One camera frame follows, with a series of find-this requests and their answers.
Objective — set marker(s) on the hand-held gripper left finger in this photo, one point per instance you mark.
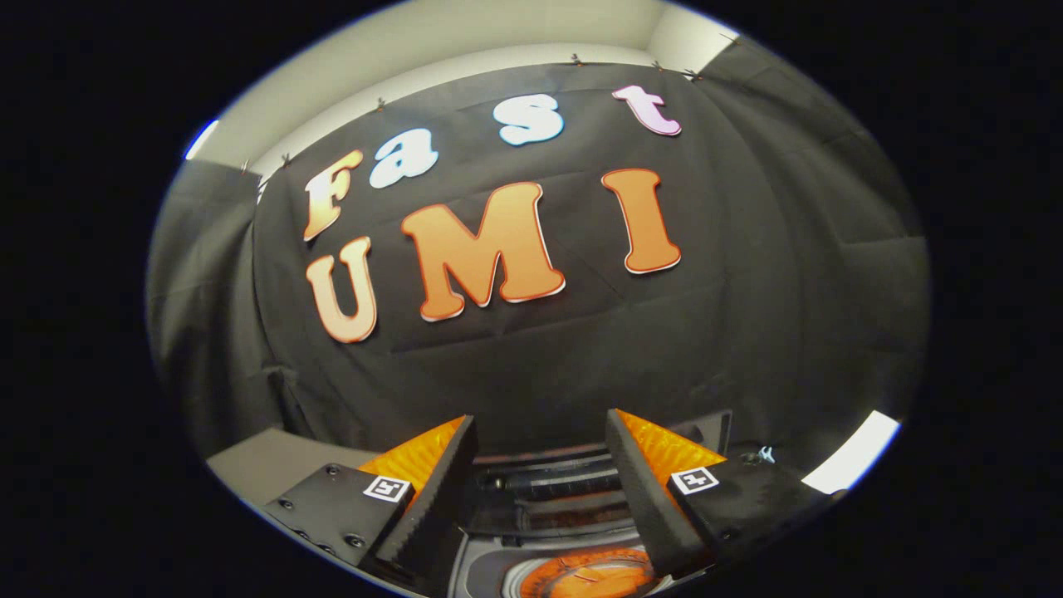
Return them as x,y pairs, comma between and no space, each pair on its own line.
436,498

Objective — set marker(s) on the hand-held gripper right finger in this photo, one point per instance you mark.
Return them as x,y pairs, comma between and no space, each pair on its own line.
648,490

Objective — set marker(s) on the yellow polo shirt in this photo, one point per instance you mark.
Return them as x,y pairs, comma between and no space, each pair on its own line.
590,581

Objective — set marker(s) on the dark grey cabinet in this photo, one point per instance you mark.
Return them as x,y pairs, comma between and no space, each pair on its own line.
274,465

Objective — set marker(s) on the white side table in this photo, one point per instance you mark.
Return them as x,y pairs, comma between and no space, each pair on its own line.
855,453

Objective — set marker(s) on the black backdrop cloth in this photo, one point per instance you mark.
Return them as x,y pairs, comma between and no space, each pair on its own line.
747,291

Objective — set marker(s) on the row of small cloth clips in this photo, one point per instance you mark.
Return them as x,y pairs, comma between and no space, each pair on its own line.
575,60

